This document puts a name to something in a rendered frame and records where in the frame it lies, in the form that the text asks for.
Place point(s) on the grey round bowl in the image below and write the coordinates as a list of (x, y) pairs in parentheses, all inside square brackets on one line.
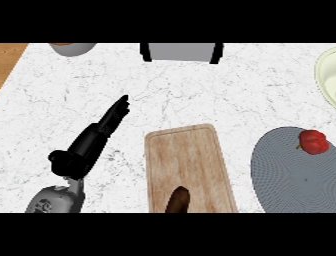
[(72, 48)]

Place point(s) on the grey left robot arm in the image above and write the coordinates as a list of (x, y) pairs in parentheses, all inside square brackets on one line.
[(58, 200)]

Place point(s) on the wooden cutting board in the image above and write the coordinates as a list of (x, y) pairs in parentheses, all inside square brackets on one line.
[(187, 163)]

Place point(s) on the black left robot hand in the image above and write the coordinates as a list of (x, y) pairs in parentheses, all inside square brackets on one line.
[(84, 146)]

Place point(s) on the pale cream bowl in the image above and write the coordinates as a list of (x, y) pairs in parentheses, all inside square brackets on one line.
[(334, 75)]

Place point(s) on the grey oval placemat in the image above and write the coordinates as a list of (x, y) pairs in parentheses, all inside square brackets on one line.
[(298, 180)]

